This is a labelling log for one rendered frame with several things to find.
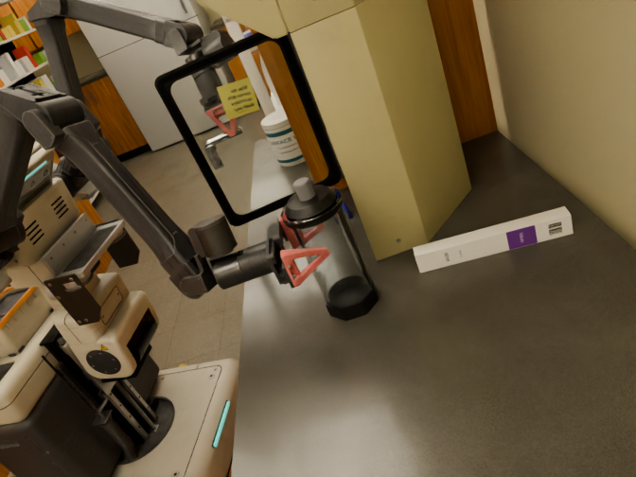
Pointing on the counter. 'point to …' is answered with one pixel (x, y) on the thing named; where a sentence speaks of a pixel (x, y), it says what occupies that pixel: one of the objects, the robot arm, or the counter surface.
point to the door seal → (194, 144)
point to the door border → (299, 96)
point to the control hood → (252, 14)
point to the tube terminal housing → (384, 113)
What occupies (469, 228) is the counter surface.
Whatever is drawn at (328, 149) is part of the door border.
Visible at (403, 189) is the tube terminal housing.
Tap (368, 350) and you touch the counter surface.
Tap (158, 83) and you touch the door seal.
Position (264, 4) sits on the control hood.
